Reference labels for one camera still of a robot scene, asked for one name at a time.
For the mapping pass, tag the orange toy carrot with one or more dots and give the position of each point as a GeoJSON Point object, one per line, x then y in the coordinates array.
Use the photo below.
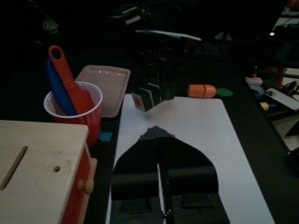
{"type": "Point", "coordinates": [201, 91]}

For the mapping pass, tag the white cutting board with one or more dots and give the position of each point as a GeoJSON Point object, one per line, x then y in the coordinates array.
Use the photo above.
{"type": "Point", "coordinates": [210, 131]}

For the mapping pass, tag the blue toy knife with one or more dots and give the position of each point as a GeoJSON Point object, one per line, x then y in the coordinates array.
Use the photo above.
{"type": "Point", "coordinates": [58, 87]}

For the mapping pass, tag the red plastic cup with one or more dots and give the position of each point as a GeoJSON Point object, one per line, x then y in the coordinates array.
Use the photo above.
{"type": "Point", "coordinates": [91, 119]}

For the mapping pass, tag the small yellow object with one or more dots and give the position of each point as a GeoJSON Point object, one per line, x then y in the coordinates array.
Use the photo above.
{"type": "Point", "coordinates": [265, 106]}

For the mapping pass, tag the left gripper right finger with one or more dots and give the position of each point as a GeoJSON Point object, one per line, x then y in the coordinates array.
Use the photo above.
{"type": "Point", "coordinates": [191, 175]}

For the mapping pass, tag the blue tape piece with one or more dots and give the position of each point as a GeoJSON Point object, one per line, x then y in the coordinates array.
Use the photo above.
{"type": "Point", "coordinates": [106, 136]}

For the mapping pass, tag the green toy sushi roll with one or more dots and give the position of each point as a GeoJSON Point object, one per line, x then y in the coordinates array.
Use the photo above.
{"type": "Point", "coordinates": [146, 97]}

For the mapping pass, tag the red toy knife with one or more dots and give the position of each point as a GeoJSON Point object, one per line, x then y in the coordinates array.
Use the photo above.
{"type": "Point", "coordinates": [72, 84]}

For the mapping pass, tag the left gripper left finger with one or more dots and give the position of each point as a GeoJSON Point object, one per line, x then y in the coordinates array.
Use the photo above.
{"type": "Point", "coordinates": [134, 175]}

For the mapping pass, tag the red wooden box with knob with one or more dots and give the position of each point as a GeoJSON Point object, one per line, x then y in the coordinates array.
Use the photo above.
{"type": "Point", "coordinates": [39, 163]}

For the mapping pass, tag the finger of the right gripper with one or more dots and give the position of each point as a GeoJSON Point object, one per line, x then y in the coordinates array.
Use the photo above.
{"type": "Point", "coordinates": [169, 78]}

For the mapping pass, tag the white flat device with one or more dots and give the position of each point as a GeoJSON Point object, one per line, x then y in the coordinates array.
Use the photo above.
{"type": "Point", "coordinates": [285, 98]}

